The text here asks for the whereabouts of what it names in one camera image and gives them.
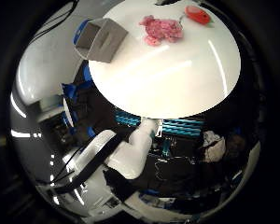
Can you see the blue aluminium rail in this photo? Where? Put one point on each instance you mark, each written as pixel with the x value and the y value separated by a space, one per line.
pixel 127 118
pixel 182 127

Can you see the pink fuzzy plush toy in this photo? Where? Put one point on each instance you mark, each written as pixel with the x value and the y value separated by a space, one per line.
pixel 162 28

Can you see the red strawberry plush toy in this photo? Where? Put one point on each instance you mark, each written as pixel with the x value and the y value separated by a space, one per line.
pixel 198 14

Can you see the gray fabric container box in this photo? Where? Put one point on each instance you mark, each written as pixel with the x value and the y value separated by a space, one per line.
pixel 103 42

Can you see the blue chair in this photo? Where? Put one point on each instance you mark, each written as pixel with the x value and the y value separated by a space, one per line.
pixel 87 73
pixel 80 29
pixel 69 91

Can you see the white crumpled cloth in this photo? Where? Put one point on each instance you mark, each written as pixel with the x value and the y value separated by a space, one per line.
pixel 213 146

